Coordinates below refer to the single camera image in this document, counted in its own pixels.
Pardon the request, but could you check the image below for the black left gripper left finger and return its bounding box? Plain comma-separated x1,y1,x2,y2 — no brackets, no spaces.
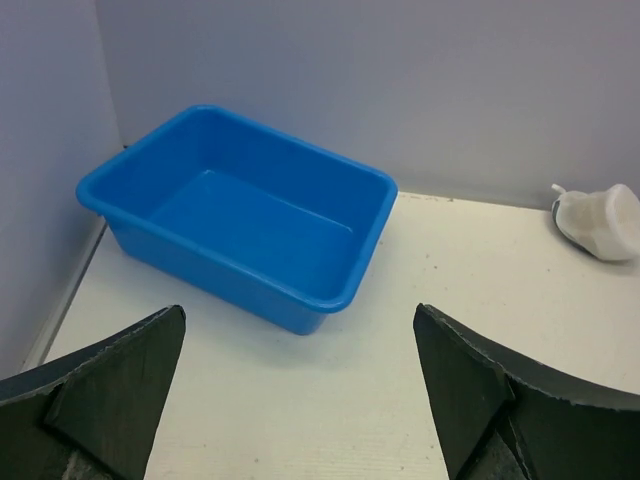
1,305,186,479

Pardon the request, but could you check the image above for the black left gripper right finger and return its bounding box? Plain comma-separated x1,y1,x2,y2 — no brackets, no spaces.
413,304,639,479

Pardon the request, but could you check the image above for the white mesh laundry bag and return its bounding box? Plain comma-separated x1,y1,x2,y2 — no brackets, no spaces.
551,184,639,262

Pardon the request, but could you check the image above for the blue plastic bin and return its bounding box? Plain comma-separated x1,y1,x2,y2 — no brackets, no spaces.
76,105,398,335

